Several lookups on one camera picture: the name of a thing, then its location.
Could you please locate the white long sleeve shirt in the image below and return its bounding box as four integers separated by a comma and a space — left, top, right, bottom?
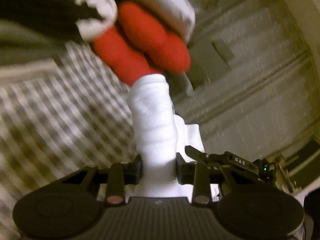
96, 73, 221, 203

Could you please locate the wooden shelf unit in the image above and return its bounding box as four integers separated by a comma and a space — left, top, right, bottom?
276, 140, 319, 194

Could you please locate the grey white checkered bedsheet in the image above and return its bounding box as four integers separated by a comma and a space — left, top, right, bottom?
1, 43, 136, 239

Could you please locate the grey star patterned curtain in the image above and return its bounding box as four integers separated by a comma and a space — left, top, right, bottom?
175, 0, 319, 160

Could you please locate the lower red plush cushion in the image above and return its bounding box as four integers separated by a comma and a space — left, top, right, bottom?
92, 27, 160, 86

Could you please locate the red plush cushion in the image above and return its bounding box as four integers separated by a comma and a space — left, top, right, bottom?
92, 27, 160, 86
118, 1, 191, 74

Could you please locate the grey white office chair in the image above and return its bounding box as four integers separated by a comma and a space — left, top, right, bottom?
168, 37, 235, 98

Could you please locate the upper red plush cushion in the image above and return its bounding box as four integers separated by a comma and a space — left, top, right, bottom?
118, 1, 191, 74

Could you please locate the white plush toy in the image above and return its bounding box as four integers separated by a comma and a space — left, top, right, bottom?
74, 0, 118, 42

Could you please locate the white grey pillow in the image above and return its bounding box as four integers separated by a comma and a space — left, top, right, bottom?
133, 0, 195, 43

